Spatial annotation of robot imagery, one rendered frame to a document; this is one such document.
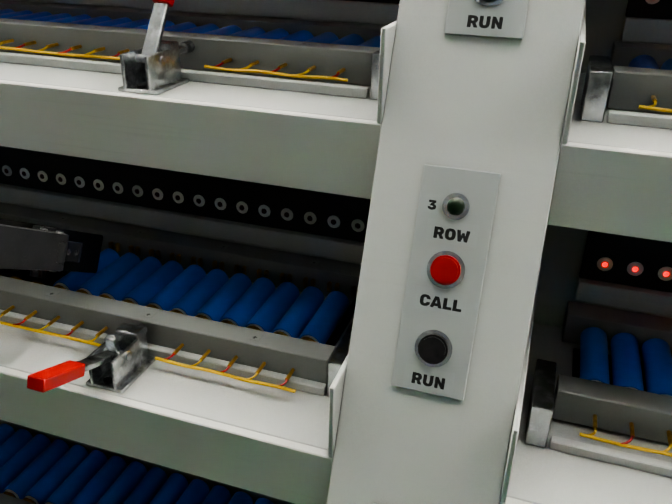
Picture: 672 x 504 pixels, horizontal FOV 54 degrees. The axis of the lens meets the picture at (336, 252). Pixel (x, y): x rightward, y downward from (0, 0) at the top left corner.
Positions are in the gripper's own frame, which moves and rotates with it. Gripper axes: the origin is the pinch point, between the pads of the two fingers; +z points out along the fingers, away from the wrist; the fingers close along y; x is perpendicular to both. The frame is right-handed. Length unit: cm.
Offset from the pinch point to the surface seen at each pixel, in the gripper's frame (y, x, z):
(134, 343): -10.2, 5.1, -2.5
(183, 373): -13.1, 6.7, -0.7
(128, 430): -11.2, 10.5, -3.2
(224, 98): -14.8, -11.1, -5.0
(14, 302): 1.9, 4.5, 0.0
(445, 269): -29.9, -3.0, -6.4
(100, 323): -5.7, 4.7, 0.0
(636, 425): -41.6, 4.1, 1.7
